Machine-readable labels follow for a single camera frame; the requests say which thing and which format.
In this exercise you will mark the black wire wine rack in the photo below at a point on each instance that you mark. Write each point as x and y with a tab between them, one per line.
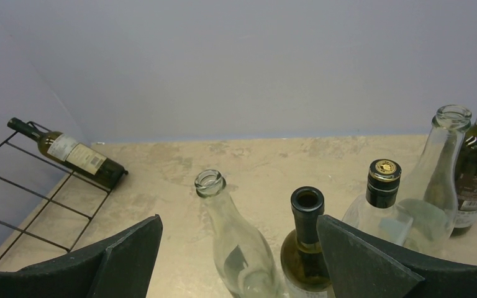
47	200

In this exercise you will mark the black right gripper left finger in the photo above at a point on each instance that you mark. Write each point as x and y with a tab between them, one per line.
118	266

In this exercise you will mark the tall clear glass bottle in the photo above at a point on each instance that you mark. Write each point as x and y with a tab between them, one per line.
428	192

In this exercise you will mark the clear glass black-label bottle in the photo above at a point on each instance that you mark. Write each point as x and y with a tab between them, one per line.
242	256

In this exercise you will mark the dark green labelled wine bottle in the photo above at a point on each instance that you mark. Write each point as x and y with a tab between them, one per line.
67	151

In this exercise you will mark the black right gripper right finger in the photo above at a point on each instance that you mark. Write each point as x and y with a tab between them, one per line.
361	265

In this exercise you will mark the dark open-neck wine bottle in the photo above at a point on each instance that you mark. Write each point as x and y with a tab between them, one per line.
304	268

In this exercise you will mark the clear square bottle gold cap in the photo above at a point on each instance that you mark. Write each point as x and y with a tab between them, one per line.
375	212

